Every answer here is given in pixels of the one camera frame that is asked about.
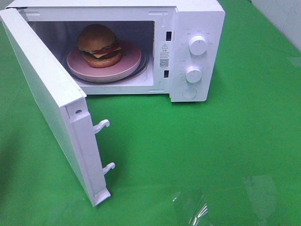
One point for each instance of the pink round plate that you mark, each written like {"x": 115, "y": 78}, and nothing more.
{"x": 126, "y": 48}

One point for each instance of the burger with sesame bun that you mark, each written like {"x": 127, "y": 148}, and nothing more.
{"x": 99, "y": 46}

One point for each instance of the white microwave oven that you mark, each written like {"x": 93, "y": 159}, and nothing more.
{"x": 168, "y": 47}

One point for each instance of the glass microwave turntable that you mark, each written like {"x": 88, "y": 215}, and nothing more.
{"x": 129, "y": 65}

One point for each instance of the green table cloth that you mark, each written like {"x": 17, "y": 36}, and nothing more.
{"x": 250, "y": 125}

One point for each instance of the clear plastic tape patch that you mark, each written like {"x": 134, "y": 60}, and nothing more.
{"x": 252, "y": 203}

